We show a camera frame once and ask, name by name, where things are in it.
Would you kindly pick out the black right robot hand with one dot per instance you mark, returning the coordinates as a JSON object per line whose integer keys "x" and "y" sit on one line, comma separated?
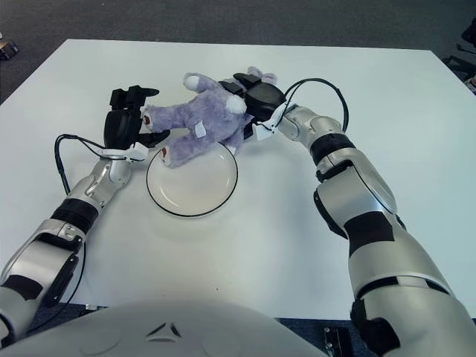
{"x": 264, "y": 98}

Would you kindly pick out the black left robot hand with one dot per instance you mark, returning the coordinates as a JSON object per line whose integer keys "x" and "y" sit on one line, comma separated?
{"x": 119, "y": 126}

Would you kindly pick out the purple plush bunny doll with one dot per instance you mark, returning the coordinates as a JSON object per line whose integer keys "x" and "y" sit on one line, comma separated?
{"x": 212, "y": 111}

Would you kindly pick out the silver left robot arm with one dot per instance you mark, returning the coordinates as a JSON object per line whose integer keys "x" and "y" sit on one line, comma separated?
{"x": 44, "y": 253}

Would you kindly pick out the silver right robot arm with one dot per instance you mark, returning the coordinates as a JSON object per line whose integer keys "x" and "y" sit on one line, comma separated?
{"x": 364, "y": 193}

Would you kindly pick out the white plate with black rim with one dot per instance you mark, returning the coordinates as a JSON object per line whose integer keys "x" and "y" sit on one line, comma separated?
{"x": 193, "y": 186}

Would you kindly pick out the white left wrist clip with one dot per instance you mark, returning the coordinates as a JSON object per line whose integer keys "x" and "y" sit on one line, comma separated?
{"x": 135, "y": 152}

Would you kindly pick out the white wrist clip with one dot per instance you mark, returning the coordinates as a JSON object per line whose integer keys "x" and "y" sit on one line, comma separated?
{"x": 262, "y": 130}
{"x": 135, "y": 152}

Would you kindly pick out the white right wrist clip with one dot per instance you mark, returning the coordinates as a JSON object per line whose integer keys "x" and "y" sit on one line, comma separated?
{"x": 262, "y": 130}

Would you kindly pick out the black office chair base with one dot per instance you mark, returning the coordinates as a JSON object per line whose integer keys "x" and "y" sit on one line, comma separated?
{"x": 463, "y": 67}

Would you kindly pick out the grey robot torso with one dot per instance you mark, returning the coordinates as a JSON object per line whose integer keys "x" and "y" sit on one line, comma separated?
{"x": 167, "y": 331}

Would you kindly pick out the black device under table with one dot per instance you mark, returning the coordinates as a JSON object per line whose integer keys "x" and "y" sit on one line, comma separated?
{"x": 338, "y": 342}

